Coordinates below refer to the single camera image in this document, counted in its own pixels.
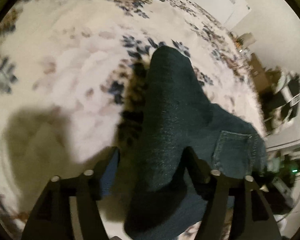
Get dark blue denim pants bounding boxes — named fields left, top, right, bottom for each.
left=123, top=45, right=268, bottom=240

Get black white jacket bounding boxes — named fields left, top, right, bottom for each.
left=261, top=71, right=300, bottom=133

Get brown cardboard box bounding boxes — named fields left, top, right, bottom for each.
left=248, top=53, right=281, bottom=98

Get floral white bed blanket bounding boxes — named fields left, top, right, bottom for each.
left=0, top=0, right=266, bottom=239

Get white bedside table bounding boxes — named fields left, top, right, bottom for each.
left=229, top=31, right=256, bottom=61

